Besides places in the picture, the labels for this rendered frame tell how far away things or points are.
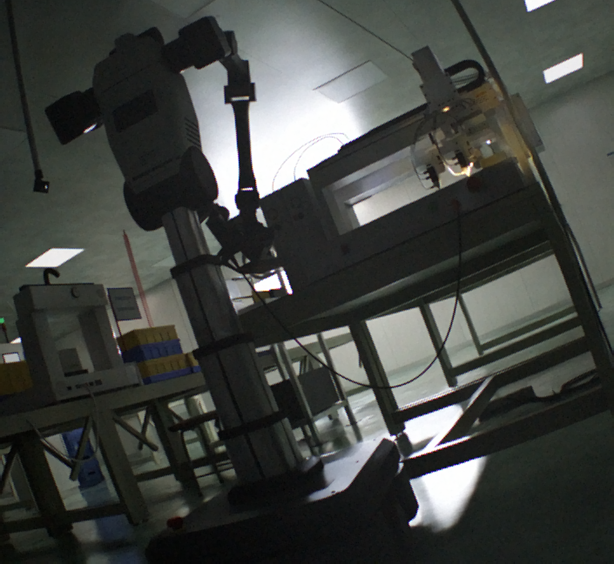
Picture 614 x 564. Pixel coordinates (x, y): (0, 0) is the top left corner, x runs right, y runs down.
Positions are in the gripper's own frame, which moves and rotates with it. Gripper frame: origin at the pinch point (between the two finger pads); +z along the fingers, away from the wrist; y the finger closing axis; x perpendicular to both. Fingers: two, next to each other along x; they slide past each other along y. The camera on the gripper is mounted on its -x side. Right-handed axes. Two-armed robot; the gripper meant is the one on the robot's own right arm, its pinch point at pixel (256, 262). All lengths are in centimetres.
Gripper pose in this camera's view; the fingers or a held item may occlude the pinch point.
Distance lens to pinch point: 216.1
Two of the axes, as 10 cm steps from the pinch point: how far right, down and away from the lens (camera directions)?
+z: 2.1, 8.9, -4.0
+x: -5.6, -2.2, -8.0
